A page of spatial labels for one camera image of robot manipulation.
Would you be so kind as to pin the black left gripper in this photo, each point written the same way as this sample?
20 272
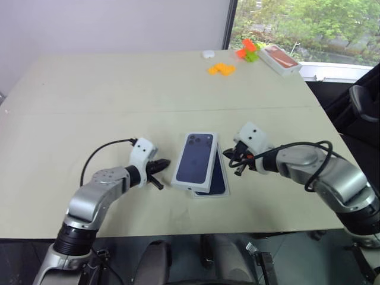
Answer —
150 169

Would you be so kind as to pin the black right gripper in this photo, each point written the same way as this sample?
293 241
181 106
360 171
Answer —
242 151

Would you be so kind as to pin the dark blue smartphone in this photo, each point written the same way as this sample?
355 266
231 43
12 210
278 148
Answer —
218 178

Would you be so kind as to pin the white phone box lid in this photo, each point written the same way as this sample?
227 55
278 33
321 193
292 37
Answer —
194 160

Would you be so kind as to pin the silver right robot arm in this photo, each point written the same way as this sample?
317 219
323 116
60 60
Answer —
341 178

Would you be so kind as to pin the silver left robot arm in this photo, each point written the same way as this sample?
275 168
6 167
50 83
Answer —
89 202

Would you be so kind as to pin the white phone box base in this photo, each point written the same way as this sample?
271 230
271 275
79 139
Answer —
213 195

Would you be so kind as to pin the phone box with orange print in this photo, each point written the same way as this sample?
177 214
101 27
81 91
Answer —
279 59

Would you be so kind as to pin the dark rounded shape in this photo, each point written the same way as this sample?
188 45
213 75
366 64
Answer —
154 261

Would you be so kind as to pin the yellow toy block cluster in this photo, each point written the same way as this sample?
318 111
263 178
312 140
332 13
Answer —
222 69

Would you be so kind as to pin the grey rounded shape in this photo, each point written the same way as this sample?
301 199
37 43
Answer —
228 261

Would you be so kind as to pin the green toy block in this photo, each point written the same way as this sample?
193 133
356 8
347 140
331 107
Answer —
251 56
261 46

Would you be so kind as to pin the orange toy block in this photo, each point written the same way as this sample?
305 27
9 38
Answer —
249 44
241 53

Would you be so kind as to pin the white earbuds case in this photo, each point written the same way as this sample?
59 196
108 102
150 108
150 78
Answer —
208 53

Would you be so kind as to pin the white window sill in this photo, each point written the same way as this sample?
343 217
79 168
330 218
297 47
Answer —
332 72

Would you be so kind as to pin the black office chair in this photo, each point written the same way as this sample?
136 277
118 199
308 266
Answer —
365 104

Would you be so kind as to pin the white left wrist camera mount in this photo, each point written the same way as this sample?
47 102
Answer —
142 151

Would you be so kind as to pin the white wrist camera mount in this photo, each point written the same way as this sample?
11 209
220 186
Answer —
142 151
252 136

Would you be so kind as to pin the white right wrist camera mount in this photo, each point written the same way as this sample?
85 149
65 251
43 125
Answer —
252 136

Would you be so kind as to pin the black metal bracket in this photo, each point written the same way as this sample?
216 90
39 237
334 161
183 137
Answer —
265 264

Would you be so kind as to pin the dark window frame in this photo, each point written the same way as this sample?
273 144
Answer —
230 23

